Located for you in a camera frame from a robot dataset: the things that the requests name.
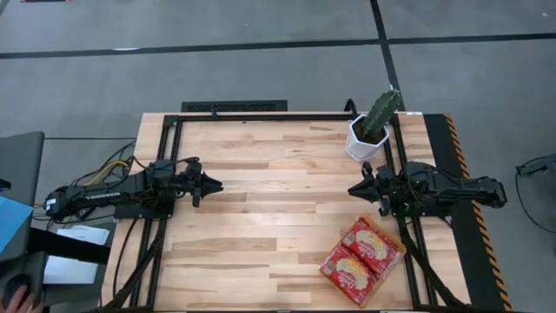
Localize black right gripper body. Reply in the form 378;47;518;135
362;161;394;217

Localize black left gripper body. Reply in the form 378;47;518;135
175;156;205;209

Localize red popcorn bag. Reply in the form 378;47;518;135
341;216;403;277
319;245;383;306

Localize white plant pot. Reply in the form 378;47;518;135
345;113;391;163

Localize green cactus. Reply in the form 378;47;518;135
361;89;403;139

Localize black floor grille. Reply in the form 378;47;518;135
181;99;288;113

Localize orange plastic basket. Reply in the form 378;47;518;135
318;214;408;310

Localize black hazard-striped mat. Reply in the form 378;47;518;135
423;113;514;312

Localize black bar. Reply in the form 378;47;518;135
28;227;112;265

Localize white papers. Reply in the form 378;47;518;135
43;224;110;286

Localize dark mouse pad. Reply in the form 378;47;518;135
0;250;49;313

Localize blue folder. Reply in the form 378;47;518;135
0;195;35;254

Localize black computer mouse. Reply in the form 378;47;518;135
3;273;32;302

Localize person's hand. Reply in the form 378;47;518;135
0;285;35;313

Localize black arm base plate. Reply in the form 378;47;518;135
113;203;175;220
390;182;453;219

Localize black metal table frame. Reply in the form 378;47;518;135
102;111;473;313

